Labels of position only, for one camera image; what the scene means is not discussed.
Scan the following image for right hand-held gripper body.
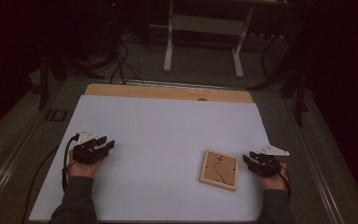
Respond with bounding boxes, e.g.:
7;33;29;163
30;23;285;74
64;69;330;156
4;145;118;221
250;144;291;178

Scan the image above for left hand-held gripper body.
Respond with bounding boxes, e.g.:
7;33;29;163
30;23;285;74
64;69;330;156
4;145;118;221
72;128;111;165

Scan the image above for square wooden clock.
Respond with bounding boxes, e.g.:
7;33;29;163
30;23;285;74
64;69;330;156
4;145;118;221
199;148;240;192

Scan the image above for person's left hand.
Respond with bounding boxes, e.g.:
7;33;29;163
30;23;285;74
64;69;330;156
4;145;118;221
66;148;105;179

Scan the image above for person's right hand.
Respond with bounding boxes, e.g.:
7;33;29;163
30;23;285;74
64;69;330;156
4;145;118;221
258;161;290;192

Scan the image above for black floor socket box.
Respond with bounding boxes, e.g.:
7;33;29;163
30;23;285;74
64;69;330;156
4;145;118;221
44;108;68;122

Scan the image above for white table mat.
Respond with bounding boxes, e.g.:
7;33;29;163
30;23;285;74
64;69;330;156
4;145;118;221
28;94;295;223

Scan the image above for black metal stand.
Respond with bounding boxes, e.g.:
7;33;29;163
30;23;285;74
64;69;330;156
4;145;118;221
36;50;51;110
292;69;310;128

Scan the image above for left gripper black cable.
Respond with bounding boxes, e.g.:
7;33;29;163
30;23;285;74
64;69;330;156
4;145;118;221
61;133;80;192

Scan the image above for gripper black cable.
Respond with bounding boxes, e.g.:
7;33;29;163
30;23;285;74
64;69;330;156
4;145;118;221
61;133;80;192
277;170;294;204

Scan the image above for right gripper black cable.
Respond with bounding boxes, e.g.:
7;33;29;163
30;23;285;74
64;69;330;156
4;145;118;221
277;170;294;204

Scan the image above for metal floor rail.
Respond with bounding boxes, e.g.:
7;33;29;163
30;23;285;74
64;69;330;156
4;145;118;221
0;118;45;216
283;96;346;224

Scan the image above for thin black floor cable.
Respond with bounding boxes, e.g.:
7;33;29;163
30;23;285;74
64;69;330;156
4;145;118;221
21;145;62;224

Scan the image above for black floor cables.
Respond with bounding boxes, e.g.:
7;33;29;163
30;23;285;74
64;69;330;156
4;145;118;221
109;40;146;86

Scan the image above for white metal desk frame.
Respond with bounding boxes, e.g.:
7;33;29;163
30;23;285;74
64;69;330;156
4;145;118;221
162;0;256;79

